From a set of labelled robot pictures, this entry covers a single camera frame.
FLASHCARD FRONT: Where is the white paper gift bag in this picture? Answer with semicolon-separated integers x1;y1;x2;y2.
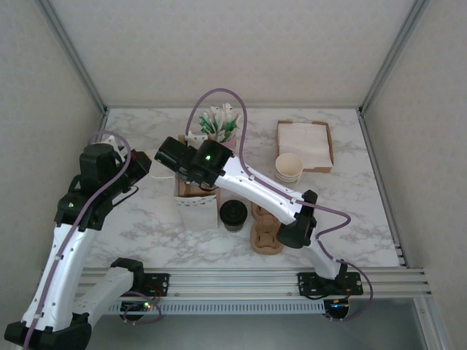
151;173;222;231

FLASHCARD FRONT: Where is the black plastic cup lid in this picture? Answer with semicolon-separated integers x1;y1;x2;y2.
218;199;249;225

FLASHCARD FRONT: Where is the green drink stopper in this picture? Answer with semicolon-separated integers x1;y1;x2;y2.
224;119;240;141
198;115;215;138

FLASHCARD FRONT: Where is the beige paper cup stack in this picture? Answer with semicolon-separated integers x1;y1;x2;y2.
274;152;304;190

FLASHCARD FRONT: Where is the brown cardboard cup carrier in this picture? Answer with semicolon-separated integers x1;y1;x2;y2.
250;202;285;255

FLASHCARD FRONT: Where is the white napkin stack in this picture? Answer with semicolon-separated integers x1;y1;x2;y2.
277;122;333;168

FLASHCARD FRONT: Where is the box of white napkins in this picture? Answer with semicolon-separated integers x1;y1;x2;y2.
276;119;336;174

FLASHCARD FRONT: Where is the left controller board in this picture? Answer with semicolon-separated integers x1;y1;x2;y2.
120;300;153;314

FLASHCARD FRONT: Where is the controller board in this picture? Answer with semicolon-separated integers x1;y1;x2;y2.
326;298;351;319
120;300;153;314

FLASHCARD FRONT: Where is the right controller board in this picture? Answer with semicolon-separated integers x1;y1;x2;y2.
326;298;351;319

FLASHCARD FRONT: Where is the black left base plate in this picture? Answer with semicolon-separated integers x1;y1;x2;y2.
138;272;171;297

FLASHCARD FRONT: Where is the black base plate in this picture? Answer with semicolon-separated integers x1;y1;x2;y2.
297;271;365;298
138;272;171;297

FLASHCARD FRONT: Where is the aluminium frame post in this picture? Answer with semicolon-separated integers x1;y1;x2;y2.
359;0;431;114
39;0;109;114

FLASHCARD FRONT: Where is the aluminium mounting rail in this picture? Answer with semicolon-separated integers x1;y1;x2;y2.
72;268;433;298

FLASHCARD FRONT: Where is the grey slotted cable duct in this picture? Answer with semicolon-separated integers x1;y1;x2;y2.
105;299;325;315

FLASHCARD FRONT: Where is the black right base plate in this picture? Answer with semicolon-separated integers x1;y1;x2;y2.
297;271;365;298

